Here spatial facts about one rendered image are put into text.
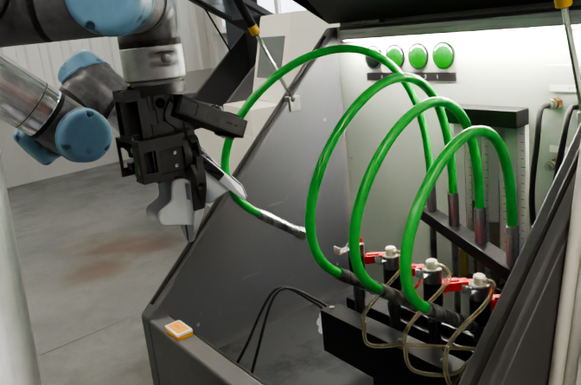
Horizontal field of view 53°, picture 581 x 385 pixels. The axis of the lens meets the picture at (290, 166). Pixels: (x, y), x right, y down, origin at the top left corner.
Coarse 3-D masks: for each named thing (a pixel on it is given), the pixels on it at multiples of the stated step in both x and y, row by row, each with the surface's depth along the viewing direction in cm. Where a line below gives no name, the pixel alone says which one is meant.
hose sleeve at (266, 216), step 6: (264, 210) 100; (258, 216) 99; (264, 216) 99; (270, 216) 99; (276, 216) 100; (270, 222) 100; (276, 222) 100; (282, 222) 100; (288, 222) 101; (282, 228) 101; (288, 228) 101; (294, 228) 101; (294, 234) 102
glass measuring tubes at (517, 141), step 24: (456, 120) 104; (480, 120) 101; (504, 120) 97; (528, 120) 97; (480, 144) 104; (528, 144) 99; (456, 168) 108; (528, 168) 100; (504, 192) 103; (528, 192) 101; (504, 216) 104; (528, 216) 102; (504, 240) 105
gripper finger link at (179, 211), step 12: (180, 180) 73; (180, 192) 73; (168, 204) 73; (180, 204) 73; (192, 204) 74; (168, 216) 73; (180, 216) 74; (192, 216) 74; (192, 228) 75; (192, 240) 77
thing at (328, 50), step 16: (320, 48) 96; (336, 48) 97; (352, 48) 97; (368, 48) 98; (288, 64) 95; (384, 64) 100; (272, 80) 95; (256, 96) 95; (416, 96) 102; (240, 112) 95; (224, 144) 95; (224, 160) 95; (432, 160) 106; (256, 208) 99
